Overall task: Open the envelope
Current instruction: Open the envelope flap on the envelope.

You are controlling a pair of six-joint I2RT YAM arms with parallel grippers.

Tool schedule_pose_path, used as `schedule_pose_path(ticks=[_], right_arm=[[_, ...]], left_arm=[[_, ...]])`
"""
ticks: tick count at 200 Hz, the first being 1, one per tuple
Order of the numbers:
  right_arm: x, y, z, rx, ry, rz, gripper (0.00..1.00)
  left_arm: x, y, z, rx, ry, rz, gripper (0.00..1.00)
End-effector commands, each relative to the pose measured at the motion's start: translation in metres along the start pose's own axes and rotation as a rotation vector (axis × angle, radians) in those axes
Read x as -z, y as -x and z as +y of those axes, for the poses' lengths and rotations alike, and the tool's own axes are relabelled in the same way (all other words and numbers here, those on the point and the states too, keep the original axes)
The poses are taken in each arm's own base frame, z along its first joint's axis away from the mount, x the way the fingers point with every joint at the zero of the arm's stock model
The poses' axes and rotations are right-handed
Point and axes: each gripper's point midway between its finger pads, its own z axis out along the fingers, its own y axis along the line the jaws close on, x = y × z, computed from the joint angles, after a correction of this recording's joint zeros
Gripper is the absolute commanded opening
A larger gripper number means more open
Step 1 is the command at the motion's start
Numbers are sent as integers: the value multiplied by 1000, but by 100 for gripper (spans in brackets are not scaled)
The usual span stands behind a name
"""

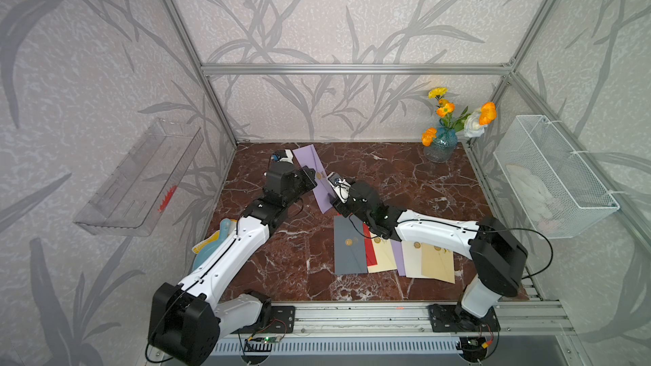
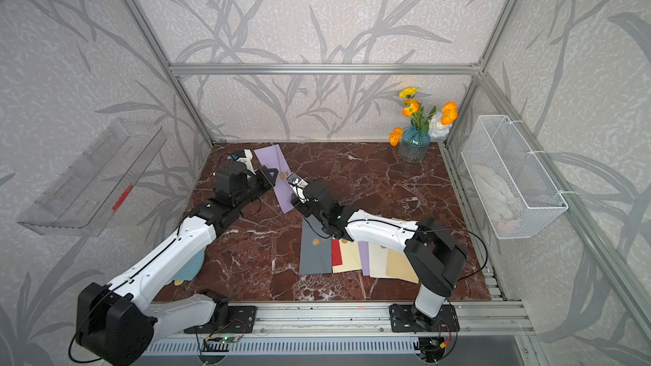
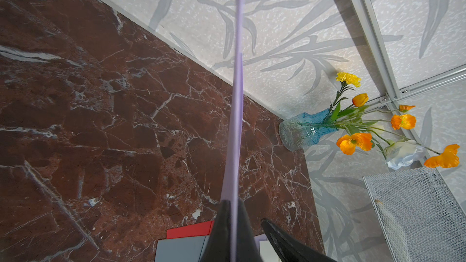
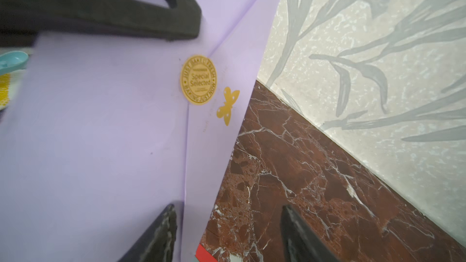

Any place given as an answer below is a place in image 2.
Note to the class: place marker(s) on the clear acrylic wall shelf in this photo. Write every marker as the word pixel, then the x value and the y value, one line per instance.
pixel 83 200

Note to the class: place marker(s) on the orange and yellow flowers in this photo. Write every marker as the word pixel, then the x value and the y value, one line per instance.
pixel 434 121

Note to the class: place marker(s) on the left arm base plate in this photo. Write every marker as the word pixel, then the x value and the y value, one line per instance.
pixel 236 319

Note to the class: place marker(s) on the tan kraft envelope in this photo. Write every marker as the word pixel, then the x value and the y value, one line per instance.
pixel 399 267

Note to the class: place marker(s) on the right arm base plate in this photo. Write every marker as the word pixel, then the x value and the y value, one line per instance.
pixel 406 318

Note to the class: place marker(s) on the white cloth in basket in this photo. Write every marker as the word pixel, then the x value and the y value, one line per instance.
pixel 500 203

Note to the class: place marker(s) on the blue glass vase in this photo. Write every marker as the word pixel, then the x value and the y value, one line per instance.
pixel 413 145

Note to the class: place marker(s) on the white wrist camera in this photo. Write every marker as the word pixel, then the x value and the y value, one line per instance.
pixel 244 156
pixel 298 185

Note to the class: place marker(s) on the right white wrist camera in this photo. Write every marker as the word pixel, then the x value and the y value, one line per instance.
pixel 298 185

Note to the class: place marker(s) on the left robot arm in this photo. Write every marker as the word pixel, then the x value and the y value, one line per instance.
pixel 118 321

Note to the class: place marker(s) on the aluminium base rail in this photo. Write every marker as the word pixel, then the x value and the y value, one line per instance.
pixel 338 319

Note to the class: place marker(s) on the white wire basket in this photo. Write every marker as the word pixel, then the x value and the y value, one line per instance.
pixel 496 142

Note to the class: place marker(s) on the grey envelope with gold seal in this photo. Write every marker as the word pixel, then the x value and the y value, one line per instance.
pixel 315 254

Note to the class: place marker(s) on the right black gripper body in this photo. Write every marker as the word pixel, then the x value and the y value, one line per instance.
pixel 303 208

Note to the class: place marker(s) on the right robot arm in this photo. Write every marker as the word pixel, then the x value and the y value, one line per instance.
pixel 432 251

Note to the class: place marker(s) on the pale yellow envelope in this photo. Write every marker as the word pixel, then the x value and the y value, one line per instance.
pixel 350 257

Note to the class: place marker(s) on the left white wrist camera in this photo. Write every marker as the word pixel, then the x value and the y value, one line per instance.
pixel 244 156

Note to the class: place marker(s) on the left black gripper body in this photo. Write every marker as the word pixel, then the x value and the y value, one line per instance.
pixel 251 191

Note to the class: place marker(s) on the cream white envelope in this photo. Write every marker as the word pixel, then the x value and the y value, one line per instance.
pixel 378 259

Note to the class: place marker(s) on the red envelope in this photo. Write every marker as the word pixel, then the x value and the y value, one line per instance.
pixel 336 253

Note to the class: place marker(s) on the lilac envelope with gold seal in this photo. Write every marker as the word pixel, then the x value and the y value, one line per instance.
pixel 272 157

